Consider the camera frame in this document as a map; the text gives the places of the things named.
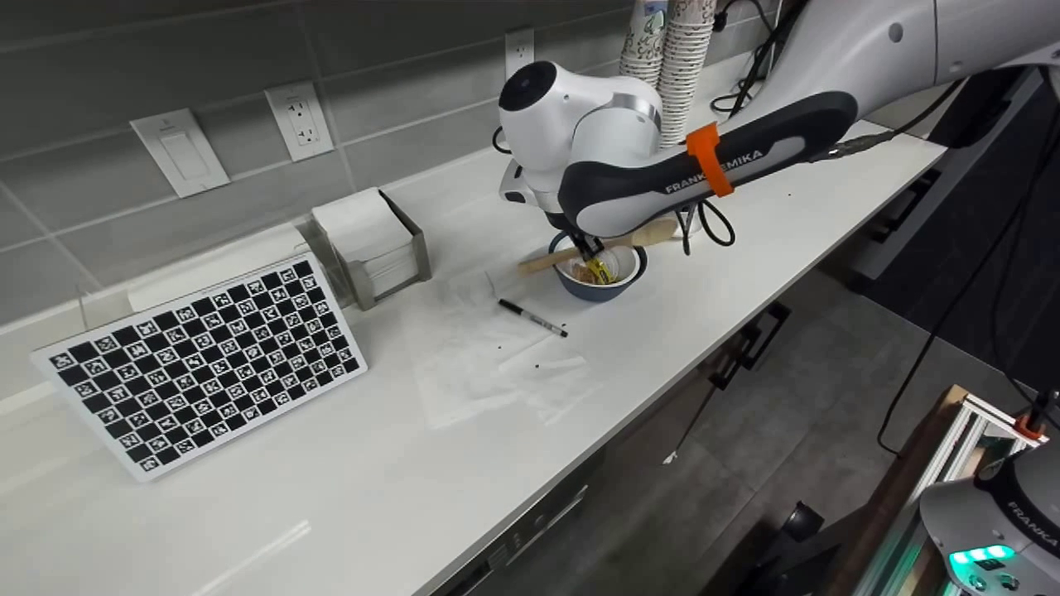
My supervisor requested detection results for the wooden cart with aluminium frame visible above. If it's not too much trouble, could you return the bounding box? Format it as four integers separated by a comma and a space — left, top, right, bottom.
823, 381, 1054, 596

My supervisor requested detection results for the patterned paper roll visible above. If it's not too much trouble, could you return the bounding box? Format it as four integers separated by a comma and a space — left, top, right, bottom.
655, 0, 722, 121
617, 0, 671, 92

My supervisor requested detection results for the blue bowl with white inside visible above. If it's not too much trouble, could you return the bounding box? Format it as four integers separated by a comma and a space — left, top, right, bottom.
550, 240, 649, 307

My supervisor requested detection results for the white tissue box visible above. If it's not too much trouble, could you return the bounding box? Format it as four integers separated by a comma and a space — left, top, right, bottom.
305, 187, 435, 316

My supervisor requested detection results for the black floor cable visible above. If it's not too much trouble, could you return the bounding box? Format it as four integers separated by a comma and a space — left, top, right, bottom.
876, 76, 1060, 459

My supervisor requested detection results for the long black cabinet handle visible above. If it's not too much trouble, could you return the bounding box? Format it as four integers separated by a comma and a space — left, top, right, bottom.
435, 476, 594, 596

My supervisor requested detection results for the black drawer handle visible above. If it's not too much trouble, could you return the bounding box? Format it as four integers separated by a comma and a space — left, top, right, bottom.
707, 336, 760, 392
746, 303, 794, 347

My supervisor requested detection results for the white wall light switch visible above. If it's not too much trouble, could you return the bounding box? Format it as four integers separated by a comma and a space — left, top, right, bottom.
125, 105, 231, 202

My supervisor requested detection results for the small white wall plate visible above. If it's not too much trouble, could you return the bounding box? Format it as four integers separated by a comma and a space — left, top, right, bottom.
501, 28, 541, 84

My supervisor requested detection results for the grey robot base with lights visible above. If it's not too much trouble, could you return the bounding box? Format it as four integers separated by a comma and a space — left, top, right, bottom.
910, 438, 1060, 596

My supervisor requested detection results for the white wall power outlet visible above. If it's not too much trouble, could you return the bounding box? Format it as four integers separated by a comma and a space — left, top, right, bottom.
262, 81, 339, 167

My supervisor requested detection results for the orange strap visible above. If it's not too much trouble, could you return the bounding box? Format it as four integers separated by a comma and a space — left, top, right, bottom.
682, 121, 739, 202

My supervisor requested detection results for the clear plastic sheet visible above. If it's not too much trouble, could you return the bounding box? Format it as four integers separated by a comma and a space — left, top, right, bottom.
404, 276, 607, 438

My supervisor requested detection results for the black pen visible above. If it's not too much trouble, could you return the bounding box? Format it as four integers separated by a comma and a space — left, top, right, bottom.
492, 294, 572, 340

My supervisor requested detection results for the black and white calibration board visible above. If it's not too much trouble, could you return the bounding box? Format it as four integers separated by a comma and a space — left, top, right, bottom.
30, 249, 371, 485

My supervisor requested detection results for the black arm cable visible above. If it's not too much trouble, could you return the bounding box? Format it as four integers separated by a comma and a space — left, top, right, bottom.
670, 197, 741, 260

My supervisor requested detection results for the wooden spoon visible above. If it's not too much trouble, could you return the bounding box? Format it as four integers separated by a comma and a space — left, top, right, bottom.
519, 214, 685, 276

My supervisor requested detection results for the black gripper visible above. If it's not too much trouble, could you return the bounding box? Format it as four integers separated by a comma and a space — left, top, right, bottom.
545, 210, 612, 286

